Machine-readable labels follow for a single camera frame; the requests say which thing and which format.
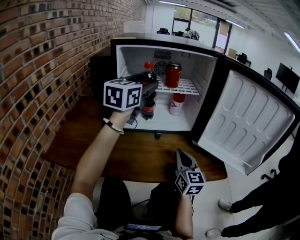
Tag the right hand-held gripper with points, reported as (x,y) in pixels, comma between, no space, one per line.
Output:
(191,181)

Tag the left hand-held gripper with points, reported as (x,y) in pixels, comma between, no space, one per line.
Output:
(122,96)

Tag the red-capped cola bottle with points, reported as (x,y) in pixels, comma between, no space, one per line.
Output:
(146,76)
(148,109)

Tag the black mini fridge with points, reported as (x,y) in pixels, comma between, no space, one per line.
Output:
(211,93)

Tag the person's left forearm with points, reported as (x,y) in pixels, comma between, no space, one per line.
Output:
(96,161)

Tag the person's right forearm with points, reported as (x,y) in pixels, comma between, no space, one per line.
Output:
(185,215)

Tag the person's left hand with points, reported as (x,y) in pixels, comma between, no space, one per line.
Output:
(119,117)

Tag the red drink can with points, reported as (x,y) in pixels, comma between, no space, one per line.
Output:
(173,75)

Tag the white and red bottle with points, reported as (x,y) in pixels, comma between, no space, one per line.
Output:
(177,105)

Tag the black office chair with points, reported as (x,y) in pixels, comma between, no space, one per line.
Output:
(243,59)
(162,31)
(268,73)
(180,33)

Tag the black-framed glass window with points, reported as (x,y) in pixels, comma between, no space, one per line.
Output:
(182,23)

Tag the black device with blue screen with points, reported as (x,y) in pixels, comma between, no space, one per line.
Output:
(144,227)

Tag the long ceiling light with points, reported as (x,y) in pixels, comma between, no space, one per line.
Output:
(291,41)
(235,24)
(172,2)

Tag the black castor chair base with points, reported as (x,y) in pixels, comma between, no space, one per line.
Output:
(270,174)

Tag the person's black shorts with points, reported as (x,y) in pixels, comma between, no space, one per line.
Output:
(112,206)

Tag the cardboard box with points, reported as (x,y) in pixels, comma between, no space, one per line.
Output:
(232,52)

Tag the brown notice board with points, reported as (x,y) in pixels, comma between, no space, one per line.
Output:
(223,29)

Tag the person's white shirt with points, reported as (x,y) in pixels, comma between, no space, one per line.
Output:
(75,218)

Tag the black computer monitor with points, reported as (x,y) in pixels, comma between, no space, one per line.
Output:
(287,78)

